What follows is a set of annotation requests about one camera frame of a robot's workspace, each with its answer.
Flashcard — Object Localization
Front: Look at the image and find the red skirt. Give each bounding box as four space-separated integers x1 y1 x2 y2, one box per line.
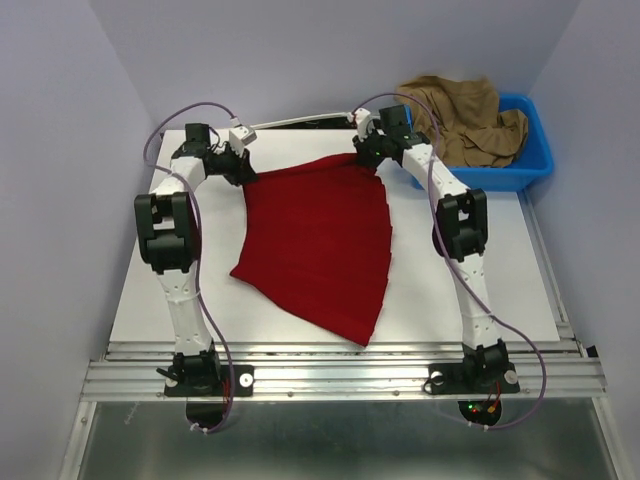
230 153 393 346

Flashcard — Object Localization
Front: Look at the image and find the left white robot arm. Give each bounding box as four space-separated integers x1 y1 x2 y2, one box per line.
134 117 257 394

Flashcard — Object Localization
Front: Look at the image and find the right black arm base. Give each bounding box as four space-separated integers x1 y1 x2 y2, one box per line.
422 340 520 395

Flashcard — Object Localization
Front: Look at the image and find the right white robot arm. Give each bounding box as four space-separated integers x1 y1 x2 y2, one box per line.
348 105 509 390

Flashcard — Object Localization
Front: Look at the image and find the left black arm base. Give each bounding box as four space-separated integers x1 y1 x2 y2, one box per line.
156 351 255 398

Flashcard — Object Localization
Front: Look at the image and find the tan skirt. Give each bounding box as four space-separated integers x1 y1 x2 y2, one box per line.
396 75 529 168

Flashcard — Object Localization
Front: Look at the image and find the blue plastic bin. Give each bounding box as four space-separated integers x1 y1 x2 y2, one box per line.
401 92 555 191

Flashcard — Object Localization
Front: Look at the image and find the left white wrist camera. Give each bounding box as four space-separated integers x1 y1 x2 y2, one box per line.
228 124 257 157

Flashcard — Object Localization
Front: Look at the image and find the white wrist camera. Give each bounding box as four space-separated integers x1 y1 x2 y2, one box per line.
347 107 375 142
228 124 257 157

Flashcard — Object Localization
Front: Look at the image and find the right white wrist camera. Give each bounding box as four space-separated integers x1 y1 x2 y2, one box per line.
347 107 375 142

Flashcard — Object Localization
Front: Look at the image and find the aluminium mounting rail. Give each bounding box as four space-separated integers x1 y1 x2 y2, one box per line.
81 339 607 402

